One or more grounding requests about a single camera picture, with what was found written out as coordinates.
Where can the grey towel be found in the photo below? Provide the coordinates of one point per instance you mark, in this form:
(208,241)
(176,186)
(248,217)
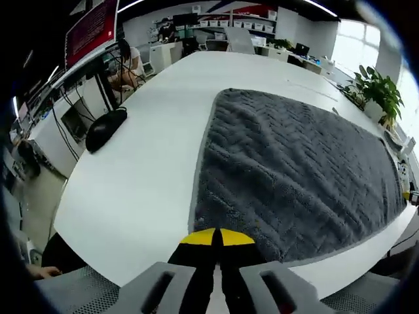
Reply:
(288,163)

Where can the potted green plant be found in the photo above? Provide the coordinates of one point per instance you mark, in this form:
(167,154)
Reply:
(379,88)

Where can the black computer mouse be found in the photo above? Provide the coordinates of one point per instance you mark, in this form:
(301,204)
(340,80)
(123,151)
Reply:
(104,131)

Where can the white office desk row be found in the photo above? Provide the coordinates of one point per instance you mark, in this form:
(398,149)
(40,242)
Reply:
(294,59)

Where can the black laptop stand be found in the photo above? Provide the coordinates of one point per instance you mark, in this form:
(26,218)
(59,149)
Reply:
(106,91)

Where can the small green plant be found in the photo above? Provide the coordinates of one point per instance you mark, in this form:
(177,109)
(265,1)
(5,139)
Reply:
(283,43)

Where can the white cabinet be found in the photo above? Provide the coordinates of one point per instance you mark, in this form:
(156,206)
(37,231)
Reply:
(163,55)

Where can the black monitor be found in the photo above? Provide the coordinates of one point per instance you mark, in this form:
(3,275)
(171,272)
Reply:
(185,19)

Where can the white laptop red screen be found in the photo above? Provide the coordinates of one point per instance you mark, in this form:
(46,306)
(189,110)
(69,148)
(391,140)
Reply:
(91,29)

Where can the wall shelf with white boxes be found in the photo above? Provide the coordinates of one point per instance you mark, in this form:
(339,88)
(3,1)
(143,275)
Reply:
(235,21)

